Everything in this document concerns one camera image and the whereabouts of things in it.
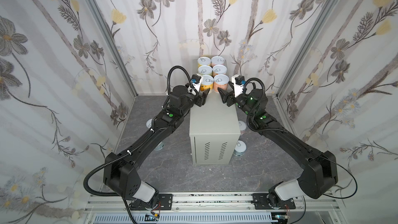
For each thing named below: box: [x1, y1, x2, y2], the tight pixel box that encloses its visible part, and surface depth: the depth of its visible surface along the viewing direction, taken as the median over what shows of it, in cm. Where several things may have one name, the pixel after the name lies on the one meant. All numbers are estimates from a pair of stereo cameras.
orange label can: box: [200, 74, 215, 94], surface depth 73 cm
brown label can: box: [211, 64, 228, 78], surface depth 79 cm
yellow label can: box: [197, 56, 212, 68], surface depth 84 cm
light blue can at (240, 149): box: [233, 140, 247, 158], surface depth 90 cm
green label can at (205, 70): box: [197, 65, 213, 76], surface depth 78 cm
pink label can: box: [210, 56, 225, 68], surface depth 84 cm
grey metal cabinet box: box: [189, 91, 241, 166], surface depth 70 cm
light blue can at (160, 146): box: [153, 141, 165, 151], surface depth 94 cm
